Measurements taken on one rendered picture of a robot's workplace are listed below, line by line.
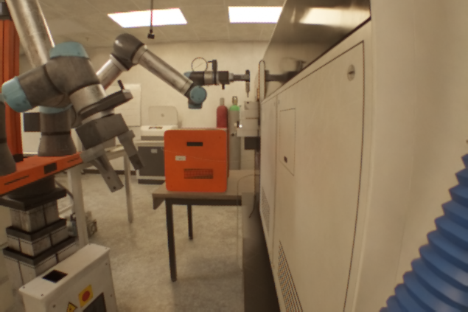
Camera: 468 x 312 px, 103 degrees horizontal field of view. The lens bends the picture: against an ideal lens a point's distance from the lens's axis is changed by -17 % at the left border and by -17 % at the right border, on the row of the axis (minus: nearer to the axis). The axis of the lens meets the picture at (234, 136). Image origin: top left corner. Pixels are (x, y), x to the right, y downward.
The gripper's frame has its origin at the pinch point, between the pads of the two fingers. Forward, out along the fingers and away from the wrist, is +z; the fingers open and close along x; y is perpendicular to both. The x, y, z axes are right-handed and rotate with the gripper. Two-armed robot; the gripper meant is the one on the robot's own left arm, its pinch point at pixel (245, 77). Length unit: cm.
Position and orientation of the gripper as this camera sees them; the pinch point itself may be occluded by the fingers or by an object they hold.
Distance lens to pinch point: 116.0
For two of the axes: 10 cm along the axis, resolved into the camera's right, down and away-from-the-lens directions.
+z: 10.0, 0.0, -0.3
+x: -0.3, 0.8, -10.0
